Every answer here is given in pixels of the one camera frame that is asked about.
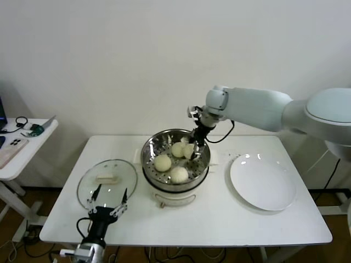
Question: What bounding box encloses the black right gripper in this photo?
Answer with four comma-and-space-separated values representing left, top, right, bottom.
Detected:
188, 124, 211, 161

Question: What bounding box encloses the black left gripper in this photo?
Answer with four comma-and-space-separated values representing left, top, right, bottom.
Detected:
86, 184, 129, 242

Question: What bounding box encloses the white steamed baozi bun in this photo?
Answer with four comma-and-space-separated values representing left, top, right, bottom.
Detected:
153, 155, 172, 173
183, 144, 196, 160
171, 142, 186, 158
169, 166, 189, 184

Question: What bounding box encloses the glass pot lid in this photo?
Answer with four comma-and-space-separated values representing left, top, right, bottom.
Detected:
76, 159, 138, 211

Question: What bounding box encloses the steel perforated steamer basket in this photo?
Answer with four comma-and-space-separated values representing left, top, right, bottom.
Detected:
133, 128, 219, 192

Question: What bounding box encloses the white electric cooking pot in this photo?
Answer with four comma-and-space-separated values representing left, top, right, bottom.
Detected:
143, 163, 217, 209

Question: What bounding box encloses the white round plate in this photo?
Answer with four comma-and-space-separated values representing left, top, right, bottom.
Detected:
229, 152, 297, 211

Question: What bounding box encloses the floor power strip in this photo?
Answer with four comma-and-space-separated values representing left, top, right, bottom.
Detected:
23, 225, 42, 242

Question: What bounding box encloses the white side table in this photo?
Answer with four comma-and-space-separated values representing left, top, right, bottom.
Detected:
0, 117, 59, 236

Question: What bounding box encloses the phone in pink case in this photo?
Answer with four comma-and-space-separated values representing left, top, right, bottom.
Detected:
0, 138, 30, 169

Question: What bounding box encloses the grey side table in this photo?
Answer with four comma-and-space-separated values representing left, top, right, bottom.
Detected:
301, 134, 351, 217

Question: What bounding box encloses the laptop with blue screen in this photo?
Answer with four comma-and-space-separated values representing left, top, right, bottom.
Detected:
0, 96, 8, 129

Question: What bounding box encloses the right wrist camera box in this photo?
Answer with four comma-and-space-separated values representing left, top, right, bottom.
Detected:
187, 106, 203, 122

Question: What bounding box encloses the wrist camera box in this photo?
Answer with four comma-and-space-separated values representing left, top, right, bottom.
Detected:
187, 106, 203, 122
75, 242, 106, 258

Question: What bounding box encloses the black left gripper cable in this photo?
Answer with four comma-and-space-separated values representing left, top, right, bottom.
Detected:
76, 218, 93, 239

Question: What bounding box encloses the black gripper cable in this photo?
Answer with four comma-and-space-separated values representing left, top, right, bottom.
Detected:
204, 119, 235, 144
76, 218, 93, 239

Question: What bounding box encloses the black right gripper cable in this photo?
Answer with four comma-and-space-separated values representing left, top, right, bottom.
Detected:
204, 119, 235, 144

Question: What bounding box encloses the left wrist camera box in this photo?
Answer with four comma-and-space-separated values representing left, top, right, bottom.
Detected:
75, 242, 106, 258

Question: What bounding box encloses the black power adapter cable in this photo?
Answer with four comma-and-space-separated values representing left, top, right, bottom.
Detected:
312, 157, 342, 202

